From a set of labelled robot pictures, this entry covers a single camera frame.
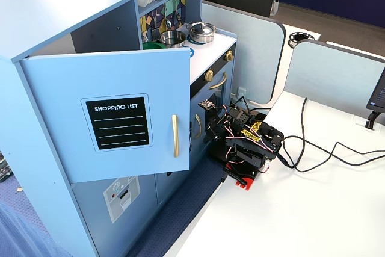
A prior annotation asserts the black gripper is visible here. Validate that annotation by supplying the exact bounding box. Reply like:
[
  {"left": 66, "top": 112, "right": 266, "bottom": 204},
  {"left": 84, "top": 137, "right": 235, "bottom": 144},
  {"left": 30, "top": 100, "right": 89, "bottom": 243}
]
[{"left": 203, "top": 113, "right": 232, "bottom": 146}]

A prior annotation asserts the long gold door handle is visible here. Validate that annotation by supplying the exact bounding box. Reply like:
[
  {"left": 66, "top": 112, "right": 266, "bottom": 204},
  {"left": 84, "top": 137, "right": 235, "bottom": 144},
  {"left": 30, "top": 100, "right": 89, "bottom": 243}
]
[{"left": 171, "top": 114, "right": 180, "bottom": 158}]

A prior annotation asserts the shopping list cabinet door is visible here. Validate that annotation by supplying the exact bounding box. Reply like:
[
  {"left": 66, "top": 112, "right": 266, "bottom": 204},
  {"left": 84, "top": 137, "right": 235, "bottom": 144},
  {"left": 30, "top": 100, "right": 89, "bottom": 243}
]
[{"left": 19, "top": 46, "right": 192, "bottom": 184}]

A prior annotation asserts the red robot base clamp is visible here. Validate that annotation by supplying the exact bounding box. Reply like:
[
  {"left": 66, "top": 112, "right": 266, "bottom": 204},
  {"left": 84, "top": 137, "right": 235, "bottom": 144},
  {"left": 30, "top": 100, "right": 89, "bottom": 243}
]
[{"left": 223, "top": 162, "right": 260, "bottom": 192}]

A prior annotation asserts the toy oven door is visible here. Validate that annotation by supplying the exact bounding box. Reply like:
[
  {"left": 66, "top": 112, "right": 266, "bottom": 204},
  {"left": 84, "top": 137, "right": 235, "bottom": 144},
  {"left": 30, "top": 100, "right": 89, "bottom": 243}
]
[{"left": 200, "top": 70, "right": 230, "bottom": 137}]

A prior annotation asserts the open steel toy pot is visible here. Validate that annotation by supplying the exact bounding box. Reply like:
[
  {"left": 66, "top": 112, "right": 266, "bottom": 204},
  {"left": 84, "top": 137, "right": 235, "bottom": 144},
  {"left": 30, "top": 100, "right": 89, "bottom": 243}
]
[{"left": 159, "top": 29, "right": 188, "bottom": 49}]

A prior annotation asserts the ice dispenser print door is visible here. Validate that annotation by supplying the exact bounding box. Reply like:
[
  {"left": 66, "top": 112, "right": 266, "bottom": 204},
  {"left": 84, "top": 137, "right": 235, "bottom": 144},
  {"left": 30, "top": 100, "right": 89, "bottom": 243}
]
[{"left": 70, "top": 173, "right": 159, "bottom": 248}]

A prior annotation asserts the blue toy kitchen cabinet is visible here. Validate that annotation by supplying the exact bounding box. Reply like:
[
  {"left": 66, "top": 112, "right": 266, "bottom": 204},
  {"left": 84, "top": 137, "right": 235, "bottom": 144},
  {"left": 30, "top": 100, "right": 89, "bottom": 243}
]
[{"left": 0, "top": 0, "right": 238, "bottom": 257}]

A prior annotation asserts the dark blue floor mat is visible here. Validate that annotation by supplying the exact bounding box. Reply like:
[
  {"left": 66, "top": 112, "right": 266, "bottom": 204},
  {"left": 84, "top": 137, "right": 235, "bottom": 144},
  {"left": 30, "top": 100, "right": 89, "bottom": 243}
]
[{"left": 125, "top": 156, "right": 231, "bottom": 257}]

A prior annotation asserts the rounded light blue desk divider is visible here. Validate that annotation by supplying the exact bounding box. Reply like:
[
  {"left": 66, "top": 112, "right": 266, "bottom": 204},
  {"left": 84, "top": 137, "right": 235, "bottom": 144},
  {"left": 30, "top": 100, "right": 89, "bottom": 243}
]
[{"left": 200, "top": 0, "right": 287, "bottom": 105}]

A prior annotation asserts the lidded steel toy pot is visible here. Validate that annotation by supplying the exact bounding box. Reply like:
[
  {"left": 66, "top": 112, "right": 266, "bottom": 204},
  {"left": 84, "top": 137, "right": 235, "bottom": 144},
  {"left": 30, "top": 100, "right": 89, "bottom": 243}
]
[{"left": 186, "top": 21, "right": 218, "bottom": 45}]

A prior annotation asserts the green plastic pitcher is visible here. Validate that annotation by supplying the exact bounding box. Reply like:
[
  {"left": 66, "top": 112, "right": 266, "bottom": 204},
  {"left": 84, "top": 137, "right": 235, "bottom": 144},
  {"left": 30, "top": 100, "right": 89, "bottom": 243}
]
[{"left": 142, "top": 41, "right": 167, "bottom": 51}]

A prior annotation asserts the hanging toy spatula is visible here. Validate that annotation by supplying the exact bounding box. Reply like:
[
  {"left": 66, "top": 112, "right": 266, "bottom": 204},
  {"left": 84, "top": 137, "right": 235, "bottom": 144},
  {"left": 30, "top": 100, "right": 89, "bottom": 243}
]
[{"left": 151, "top": 13, "right": 161, "bottom": 42}]

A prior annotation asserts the black filament spool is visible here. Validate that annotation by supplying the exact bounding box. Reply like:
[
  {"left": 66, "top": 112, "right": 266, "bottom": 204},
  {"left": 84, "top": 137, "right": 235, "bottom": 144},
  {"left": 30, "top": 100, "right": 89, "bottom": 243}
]
[{"left": 287, "top": 30, "right": 316, "bottom": 49}]

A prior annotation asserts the wide light blue desk divider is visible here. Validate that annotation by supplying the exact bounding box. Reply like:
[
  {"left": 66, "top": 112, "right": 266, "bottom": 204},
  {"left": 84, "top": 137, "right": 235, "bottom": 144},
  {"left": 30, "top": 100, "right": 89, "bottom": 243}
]
[{"left": 283, "top": 39, "right": 385, "bottom": 117}]

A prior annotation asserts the black monitor stand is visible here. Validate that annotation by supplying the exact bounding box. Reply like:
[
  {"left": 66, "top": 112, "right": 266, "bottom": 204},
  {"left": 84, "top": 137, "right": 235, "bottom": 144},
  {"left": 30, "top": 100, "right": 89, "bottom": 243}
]
[{"left": 365, "top": 110, "right": 382, "bottom": 129}]

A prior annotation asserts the lit computer monitor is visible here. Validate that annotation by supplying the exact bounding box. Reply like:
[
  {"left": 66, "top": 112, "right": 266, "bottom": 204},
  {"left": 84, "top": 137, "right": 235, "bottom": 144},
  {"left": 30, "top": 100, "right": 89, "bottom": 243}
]
[{"left": 365, "top": 66, "right": 385, "bottom": 111}]

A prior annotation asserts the blue knit cloth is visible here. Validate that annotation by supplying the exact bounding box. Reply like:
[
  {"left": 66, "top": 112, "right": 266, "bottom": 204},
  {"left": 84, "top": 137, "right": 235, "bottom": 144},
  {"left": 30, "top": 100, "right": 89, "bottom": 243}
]
[{"left": 0, "top": 198, "right": 72, "bottom": 257}]

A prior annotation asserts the short gold door handle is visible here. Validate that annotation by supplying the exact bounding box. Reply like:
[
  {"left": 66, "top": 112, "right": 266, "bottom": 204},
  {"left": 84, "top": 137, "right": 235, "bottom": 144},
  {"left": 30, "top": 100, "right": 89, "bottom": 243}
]
[{"left": 194, "top": 114, "right": 203, "bottom": 140}]

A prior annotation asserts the small camera circuit board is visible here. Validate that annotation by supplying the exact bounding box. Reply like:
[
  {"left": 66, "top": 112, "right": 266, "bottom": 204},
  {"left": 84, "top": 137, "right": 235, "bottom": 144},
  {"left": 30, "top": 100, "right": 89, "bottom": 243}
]
[{"left": 197, "top": 99, "right": 215, "bottom": 111}]

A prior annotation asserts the gold oven door handle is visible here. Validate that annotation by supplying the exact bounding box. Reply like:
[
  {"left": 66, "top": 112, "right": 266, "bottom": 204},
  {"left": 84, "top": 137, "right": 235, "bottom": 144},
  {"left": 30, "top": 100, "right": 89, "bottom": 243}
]
[{"left": 208, "top": 72, "right": 228, "bottom": 91}]

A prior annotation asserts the long black power cable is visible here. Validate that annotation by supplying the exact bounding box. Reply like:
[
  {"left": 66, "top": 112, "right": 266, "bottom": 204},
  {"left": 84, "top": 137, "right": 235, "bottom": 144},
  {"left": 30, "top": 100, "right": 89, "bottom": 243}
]
[{"left": 292, "top": 96, "right": 385, "bottom": 175}]

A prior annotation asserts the black data cable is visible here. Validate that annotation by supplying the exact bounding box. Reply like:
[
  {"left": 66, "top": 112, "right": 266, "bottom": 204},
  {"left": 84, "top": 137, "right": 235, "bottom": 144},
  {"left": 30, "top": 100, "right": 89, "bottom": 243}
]
[{"left": 277, "top": 135, "right": 385, "bottom": 169}]

